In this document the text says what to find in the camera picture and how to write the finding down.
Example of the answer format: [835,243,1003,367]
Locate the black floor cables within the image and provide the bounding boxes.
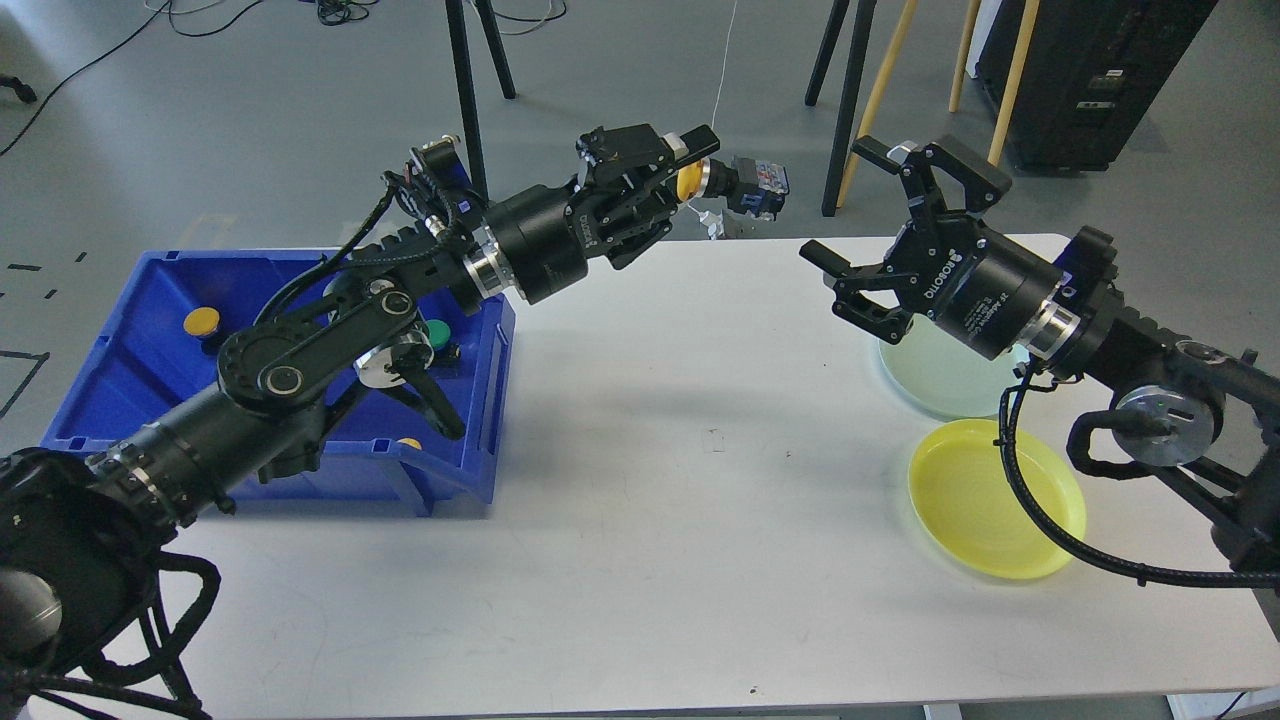
[0,0,568,158]

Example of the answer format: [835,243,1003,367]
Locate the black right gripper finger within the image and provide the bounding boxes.
[852,135,1012,241]
[799,240,916,345]

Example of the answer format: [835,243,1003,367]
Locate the blue plastic bin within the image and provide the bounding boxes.
[42,249,516,518]

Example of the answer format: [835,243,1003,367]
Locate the yellow button back left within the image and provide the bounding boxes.
[182,306,221,343]

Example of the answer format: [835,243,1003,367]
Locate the yellow push button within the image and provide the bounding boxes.
[675,158,791,222]

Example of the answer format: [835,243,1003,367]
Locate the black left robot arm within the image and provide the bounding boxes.
[1,124,721,719]

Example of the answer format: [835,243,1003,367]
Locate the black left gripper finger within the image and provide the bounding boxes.
[575,124,721,191]
[600,205,678,270]

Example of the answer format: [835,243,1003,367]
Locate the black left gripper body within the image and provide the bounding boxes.
[485,176,678,304]

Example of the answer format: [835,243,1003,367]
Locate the green push button right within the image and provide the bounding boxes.
[422,318,461,368]

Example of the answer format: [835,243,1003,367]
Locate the white cable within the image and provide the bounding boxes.
[687,0,741,214]

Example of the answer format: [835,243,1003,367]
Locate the yellow plate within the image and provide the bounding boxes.
[908,418,1087,582]

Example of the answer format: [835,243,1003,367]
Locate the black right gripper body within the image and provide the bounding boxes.
[884,215,1064,360]

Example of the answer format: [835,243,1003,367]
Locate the light green plate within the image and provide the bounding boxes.
[876,316,1030,419]

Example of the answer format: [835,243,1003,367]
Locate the black tripod legs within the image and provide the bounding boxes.
[804,1,877,217]

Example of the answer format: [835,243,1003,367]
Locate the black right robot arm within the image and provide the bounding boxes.
[800,136,1279,591]

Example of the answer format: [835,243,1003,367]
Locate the black cabinet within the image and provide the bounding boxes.
[975,1,1217,173]

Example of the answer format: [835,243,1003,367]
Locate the wooden easel legs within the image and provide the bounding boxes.
[836,0,1041,209]

